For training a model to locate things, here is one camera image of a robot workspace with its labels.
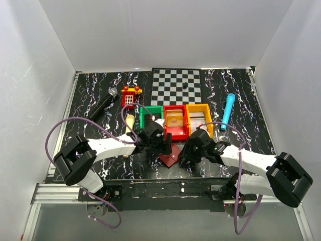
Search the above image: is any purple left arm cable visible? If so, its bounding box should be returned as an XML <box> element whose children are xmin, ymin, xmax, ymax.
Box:
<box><xmin>45</xmin><ymin>103</ymin><xmax>156</xmax><ymax>229</ymax></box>

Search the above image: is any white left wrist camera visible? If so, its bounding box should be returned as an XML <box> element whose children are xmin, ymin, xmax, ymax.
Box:
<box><xmin>151</xmin><ymin>115</ymin><xmax>166</xmax><ymax>130</ymax></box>

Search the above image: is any yellow plastic bin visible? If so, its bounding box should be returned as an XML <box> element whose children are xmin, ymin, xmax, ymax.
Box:
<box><xmin>186</xmin><ymin>104</ymin><xmax>214</xmax><ymax>138</ymax></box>

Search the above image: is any blue toy microphone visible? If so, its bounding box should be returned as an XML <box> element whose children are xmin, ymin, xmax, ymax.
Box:
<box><xmin>220</xmin><ymin>93</ymin><xmax>236</xmax><ymax>131</ymax></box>

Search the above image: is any red leather card holder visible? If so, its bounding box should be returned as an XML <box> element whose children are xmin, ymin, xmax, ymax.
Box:
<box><xmin>159</xmin><ymin>144</ymin><xmax>181</xmax><ymax>168</ymax></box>

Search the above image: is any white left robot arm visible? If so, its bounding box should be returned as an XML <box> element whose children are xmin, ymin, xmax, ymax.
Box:
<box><xmin>53</xmin><ymin>122</ymin><xmax>172</xmax><ymax>194</ymax></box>

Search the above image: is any black white checkerboard mat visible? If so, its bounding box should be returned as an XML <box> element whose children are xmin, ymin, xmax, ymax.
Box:
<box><xmin>150</xmin><ymin>68</ymin><xmax>202</xmax><ymax>106</ymax></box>

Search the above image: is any cream toy microphone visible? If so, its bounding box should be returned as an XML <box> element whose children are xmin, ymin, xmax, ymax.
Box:
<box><xmin>122</xmin><ymin>114</ymin><xmax>135</xmax><ymax>158</ymax></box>

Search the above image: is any black card stack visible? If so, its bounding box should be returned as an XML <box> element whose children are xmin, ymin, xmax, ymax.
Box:
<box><xmin>145</xmin><ymin>113</ymin><xmax>162</xmax><ymax>123</ymax></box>

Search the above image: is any red toy phone booth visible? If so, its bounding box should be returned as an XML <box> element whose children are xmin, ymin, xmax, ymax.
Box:
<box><xmin>121</xmin><ymin>85</ymin><xmax>142</xmax><ymax>109</ymax></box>

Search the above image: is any green plastic bin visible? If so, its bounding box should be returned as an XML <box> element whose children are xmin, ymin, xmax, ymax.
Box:
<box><xmin>138</xmin><ymin>106</ymin><xmax>165</xmax><ymax>138</ymax></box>

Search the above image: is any gold card stack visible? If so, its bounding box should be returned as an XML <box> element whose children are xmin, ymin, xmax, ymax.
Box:
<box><xmin>166</xmin><ymin>109</ymin><xmax>184</xmax><ymax>127</ymax></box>

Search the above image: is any white card stack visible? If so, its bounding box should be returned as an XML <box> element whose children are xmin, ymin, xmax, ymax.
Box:
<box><xmin>189</xmin><ymin>112</ymin><xmax>206</xmax><ymax>132</ymax></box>

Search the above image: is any red plastic bin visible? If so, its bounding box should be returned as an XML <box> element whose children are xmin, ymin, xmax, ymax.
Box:
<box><xmin>164</xmin><ymin>105</ymin><xmax>189</xmax><ymax>141</ymax></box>

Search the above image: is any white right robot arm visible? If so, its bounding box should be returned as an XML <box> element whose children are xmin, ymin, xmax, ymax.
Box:
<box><xmin>179</xmin><ymin>129</ymin><xmax>313</xmax><ymax>207</ymax></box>

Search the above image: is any black microphone silver head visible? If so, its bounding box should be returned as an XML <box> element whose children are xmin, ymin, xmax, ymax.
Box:
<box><xmin>88</xmin><ymin>88</ymin><xmax>118</xmax><ymax>121</ymax></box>

